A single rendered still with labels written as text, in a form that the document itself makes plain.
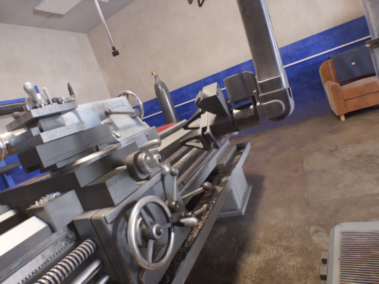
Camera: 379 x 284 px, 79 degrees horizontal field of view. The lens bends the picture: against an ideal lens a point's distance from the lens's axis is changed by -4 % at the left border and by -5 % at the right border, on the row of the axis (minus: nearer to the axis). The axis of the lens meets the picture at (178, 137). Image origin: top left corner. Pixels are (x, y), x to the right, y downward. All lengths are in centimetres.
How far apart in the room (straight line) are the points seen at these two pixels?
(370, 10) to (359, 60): 351
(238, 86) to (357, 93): 355
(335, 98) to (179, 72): 290
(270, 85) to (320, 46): 423
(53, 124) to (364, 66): 409
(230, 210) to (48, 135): 165
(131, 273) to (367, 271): 78
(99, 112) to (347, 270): 120
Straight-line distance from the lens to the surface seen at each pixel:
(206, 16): 504
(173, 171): 87
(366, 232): 127
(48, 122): 85
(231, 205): 209
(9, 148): 99
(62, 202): 78
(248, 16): 58
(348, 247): 119
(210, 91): 53
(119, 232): 73
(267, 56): 55
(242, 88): 56
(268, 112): 53
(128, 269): 76
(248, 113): 56
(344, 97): 404
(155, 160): 74
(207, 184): 98
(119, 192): 73
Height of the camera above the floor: 100
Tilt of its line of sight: 7 degrees down
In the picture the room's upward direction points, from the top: 20 degrees counter-clockwise
